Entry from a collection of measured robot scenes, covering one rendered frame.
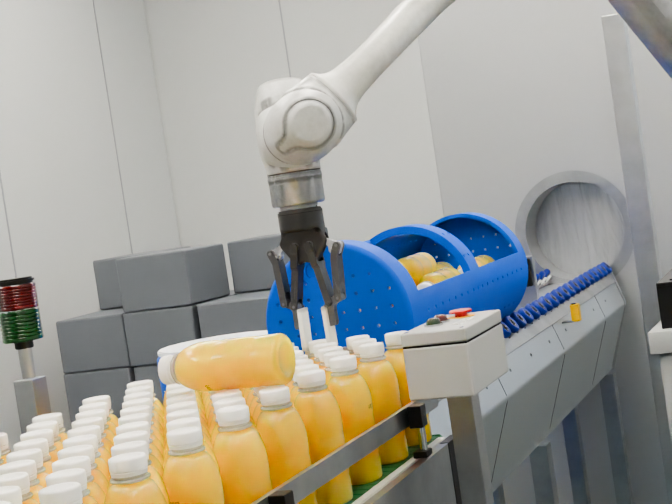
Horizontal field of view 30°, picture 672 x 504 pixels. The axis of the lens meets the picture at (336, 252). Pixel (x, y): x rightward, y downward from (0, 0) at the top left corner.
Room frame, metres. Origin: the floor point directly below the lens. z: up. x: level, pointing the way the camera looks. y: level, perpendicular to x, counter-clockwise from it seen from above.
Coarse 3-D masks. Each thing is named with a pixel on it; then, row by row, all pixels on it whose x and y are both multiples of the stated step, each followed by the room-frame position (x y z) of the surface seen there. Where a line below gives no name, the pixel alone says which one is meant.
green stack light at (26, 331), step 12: (12, 312) 1.95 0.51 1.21; (24, 312) 1.95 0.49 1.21; (36, 312) 1.97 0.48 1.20; (0, 324) 1.96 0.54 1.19; (12, 324) 1.95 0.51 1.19; (24, 324) 1.95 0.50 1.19; (36, 324) 1.97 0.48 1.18; (12, 336) 1.95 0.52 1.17; (24, 336) 1.95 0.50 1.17; (36, 336) 1.96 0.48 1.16
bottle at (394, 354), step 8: (392, 352) 2.00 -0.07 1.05; (400, 352) 2.00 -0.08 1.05; (392, 360) 2.00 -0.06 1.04; (400, 360) 1.99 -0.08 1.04; (400, 368) 1.99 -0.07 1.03; (400, 376) 1.99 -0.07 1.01; (400, 384) 1.99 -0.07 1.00; (400, 392) 1.99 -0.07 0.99; (408, 392) 1.99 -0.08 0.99; (408, 400) 1.99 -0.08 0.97; (408, 432) 1.99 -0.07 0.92; (416, 432) 1.99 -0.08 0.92; (408, 440) 1.99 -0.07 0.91; (416, 440) 1.99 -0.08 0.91
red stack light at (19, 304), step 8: (0, 288) 1.95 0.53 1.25; (8, 288) 1.95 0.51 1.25; (16, 288) 1.95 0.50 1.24; (24, 288) 1.96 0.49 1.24; (32, 288) 1.97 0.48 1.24; (0, 296) 1.95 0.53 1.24; (8, 296) 1.95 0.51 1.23; (16, 296) 1.95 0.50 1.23; (24, 296) 1.96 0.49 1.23; (32, 296) 1.97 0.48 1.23; (0, 304) 1.96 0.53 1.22; (8, 304) 1.95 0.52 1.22; (16, 304) 1.95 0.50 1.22; (24, 304) 1.95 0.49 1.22; (32, 304) 1.96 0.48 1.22; (0, 312) 1.96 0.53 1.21
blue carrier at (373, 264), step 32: (416, 224) 2.64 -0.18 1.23; (448, 224) 3.04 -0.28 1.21; (480, 224) 3.01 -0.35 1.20; (352, 256) 2.21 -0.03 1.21; (384, 256) 2.22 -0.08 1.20; (448, 256) 3.05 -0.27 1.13; (512, 256) 2.87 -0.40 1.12; (352, 288) 2.21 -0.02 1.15; (384, 288) 2.19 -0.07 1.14; (416, 288) 2.23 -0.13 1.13; (448, 288) 2.39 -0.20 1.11; (480, 288) 2.58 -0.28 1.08; (512, 288) 2.84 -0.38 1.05; (288, 320) 2.26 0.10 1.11; (320, 320) 2.24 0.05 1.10; (352, 320) 2.22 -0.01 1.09; (384, 320) 2.19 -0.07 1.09; (416, 320) 2.19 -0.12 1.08; (384, 352) 2.20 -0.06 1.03
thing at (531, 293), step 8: (528, 256) 3.41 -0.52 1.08; (528, 264) 3.39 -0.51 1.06; (528, 272) 3.39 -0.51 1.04; (528, 280) 3.39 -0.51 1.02; (536, 280) 3.42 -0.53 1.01; (528, 288) 3.41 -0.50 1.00; (536, 288) 3.41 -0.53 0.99; (528, 296) 3.41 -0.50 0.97; (536, 296) 3.40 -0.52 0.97; (520, 304) 3.42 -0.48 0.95
